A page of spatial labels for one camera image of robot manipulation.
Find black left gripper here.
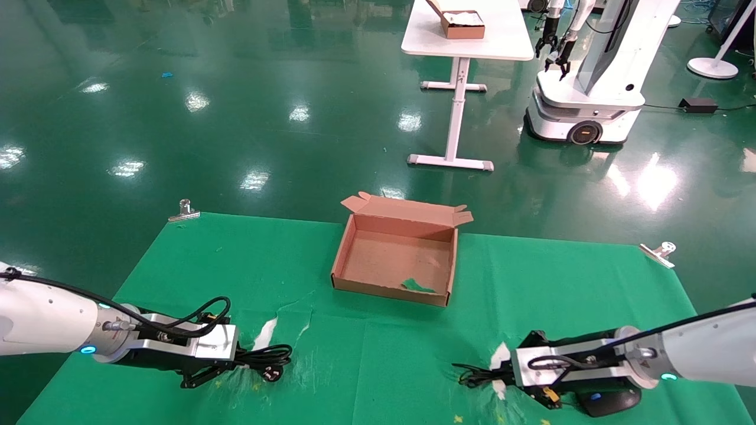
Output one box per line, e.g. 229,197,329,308
112,348,238,389

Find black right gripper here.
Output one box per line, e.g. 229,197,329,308
490,331,618,384

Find black power cable with plug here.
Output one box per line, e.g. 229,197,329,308
235,344,293,383

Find black adapter with thin cable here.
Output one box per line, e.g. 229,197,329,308
454,363,643,417

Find open brown cardboard box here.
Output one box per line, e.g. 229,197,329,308
331,192,474,308

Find small cardboard box white contents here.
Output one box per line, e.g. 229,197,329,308
425,0,486,40

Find green table cloth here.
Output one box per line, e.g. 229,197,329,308
18,212,754,425

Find metal binder clip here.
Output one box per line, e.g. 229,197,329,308
168,199,201,223
639,242,677,269

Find white wheeled robot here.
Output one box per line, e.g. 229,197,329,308
524,0,680,146

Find black power brick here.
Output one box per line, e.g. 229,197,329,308
678,97,719,115

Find white standing table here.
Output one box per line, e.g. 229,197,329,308
401,0,535,172

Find white round-base floor stand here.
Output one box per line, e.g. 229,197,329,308
687,0,756,80

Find black cabinet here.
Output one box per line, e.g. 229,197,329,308
706,0,756,42

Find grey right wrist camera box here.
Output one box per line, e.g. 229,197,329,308
511,339,621,387

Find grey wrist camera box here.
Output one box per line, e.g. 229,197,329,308
139,313,239,361
511,339,621,387

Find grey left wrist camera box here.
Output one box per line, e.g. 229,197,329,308
139,313,239,361

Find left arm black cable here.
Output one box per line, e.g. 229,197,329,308
0,267,232,342

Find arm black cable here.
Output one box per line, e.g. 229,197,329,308
0,267,232,342
527,301,756,371

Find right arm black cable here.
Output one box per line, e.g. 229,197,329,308
527,301,756,371

